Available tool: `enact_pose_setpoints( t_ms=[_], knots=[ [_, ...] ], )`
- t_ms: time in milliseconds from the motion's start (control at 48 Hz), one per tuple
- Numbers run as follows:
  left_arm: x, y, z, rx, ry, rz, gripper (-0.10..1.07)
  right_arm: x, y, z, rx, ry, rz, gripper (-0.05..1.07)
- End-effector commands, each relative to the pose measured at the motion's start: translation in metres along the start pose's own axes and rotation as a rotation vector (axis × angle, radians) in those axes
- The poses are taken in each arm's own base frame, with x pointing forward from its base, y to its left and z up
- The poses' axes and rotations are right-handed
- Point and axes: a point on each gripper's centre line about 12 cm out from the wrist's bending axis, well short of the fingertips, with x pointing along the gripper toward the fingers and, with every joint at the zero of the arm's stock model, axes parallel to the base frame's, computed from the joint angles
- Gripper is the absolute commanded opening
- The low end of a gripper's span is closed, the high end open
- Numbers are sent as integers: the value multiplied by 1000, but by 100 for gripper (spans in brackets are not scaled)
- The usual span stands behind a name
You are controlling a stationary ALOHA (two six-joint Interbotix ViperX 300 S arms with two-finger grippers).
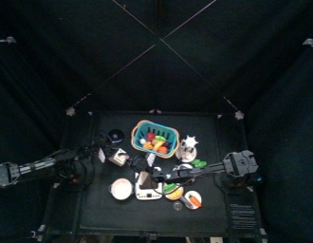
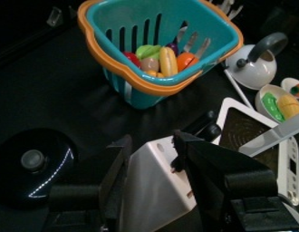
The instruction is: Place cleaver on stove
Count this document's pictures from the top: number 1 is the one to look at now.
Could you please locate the white toy pot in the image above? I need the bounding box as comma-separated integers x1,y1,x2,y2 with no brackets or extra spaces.
108,178,135,201

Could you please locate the plate with green yellow food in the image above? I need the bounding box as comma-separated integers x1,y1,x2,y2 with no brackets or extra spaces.
163,182,186,201

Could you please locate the green toy vegetable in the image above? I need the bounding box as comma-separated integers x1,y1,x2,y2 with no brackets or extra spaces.
191,159,209,169

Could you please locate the yellow toy banana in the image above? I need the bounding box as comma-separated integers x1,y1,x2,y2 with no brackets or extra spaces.
153,140,167,152

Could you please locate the pink white toy plate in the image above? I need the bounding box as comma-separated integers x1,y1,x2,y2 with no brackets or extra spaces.
175,142,199,163

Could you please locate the black round lid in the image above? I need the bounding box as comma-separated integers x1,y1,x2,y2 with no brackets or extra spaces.
107,128,127,145

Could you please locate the toy cleaver black handle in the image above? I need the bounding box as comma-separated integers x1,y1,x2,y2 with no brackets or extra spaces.
133,152,158,171

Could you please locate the white game controller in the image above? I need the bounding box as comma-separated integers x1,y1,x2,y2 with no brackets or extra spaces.
134,171,165,201

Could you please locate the white star-shaped toy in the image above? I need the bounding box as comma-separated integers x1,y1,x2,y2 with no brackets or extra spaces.
181,135,201,148

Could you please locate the teal toy basket orange rim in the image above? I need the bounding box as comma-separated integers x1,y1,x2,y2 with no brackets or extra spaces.
131,119,181,159

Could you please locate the white beige cube box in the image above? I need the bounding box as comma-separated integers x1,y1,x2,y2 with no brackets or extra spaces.
108,147,131,168

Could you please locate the plate with orange carrot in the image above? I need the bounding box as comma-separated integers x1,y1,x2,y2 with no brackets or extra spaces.
182,190,205,211

